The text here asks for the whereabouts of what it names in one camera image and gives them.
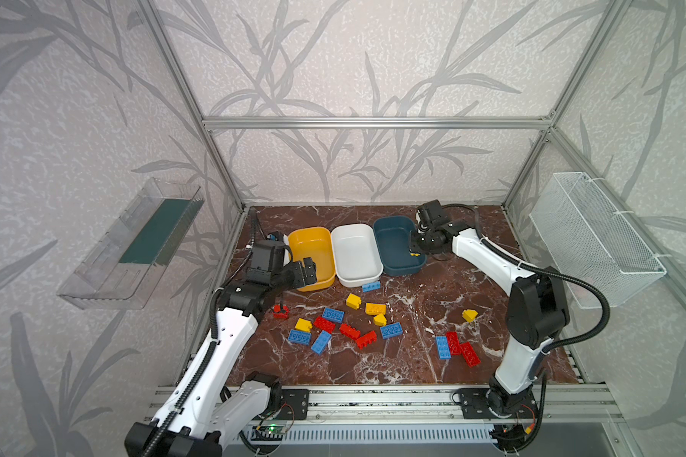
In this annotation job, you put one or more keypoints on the red brick right lower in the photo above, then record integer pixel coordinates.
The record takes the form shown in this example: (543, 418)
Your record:
(469, 354)

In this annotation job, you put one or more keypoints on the red brick right upper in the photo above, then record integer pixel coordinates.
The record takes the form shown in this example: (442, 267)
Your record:
(453, 343)

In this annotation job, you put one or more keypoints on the teal plastic bin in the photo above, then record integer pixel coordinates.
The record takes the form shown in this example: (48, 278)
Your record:
(393, 235)

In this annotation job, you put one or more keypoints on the white plastic bin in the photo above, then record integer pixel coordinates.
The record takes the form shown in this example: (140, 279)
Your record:
(356, 255)

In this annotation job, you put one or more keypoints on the white wire mesh basket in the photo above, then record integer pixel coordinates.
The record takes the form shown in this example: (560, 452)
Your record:
(589, 238)

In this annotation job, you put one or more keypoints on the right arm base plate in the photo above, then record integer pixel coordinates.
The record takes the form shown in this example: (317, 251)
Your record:
(471, 403)

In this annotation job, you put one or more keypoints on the clear plastic wall tray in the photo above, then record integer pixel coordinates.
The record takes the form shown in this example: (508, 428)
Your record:
(123, 269)

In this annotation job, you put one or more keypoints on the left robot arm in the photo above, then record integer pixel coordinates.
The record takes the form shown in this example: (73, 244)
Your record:
(196, 420)

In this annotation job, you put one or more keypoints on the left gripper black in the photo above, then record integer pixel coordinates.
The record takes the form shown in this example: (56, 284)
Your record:
(302, 273)

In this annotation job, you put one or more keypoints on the yellow sloped brick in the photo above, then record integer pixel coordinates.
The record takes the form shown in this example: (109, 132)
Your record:
(353, 301)

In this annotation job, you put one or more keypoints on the yellow plastic bin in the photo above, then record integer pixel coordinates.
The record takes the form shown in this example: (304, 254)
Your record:
(316, 243)

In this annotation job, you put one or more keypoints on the yellow long brick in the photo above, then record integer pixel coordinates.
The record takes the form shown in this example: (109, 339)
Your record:
(375, 309)

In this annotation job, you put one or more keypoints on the right base wiring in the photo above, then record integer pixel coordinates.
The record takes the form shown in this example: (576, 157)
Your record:
(514, 434)

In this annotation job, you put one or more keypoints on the red brick upper left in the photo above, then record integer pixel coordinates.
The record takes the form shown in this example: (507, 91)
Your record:
(324, 324)

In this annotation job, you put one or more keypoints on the red brick lower middle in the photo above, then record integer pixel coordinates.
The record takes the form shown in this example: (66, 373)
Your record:
(366, 340)

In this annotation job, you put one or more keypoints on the small red brick left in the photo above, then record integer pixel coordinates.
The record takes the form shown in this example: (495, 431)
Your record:
(281, 312)

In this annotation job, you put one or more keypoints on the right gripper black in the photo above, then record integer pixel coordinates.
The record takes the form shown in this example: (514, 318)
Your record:
(423, 235)

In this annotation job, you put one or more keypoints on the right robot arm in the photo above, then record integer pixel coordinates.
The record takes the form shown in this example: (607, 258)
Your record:
(537, 311)

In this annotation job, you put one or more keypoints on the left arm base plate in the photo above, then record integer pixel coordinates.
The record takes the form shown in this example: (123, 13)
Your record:
(290, 404)

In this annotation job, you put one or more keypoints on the blue brick group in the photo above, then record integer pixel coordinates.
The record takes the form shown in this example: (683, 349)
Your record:
(442, 346)

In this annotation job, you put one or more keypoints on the small yellow brick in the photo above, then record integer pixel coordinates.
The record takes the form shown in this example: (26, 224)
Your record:
(380, 320)

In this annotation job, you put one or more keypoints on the green circuit board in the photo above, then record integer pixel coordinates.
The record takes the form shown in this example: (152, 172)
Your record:
(267, 433)

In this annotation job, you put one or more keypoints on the blue brick by white bin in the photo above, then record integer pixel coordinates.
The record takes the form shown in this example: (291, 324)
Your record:
(374, 286)

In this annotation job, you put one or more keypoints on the aluminium front rail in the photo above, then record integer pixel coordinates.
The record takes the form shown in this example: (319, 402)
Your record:
(432, 404)

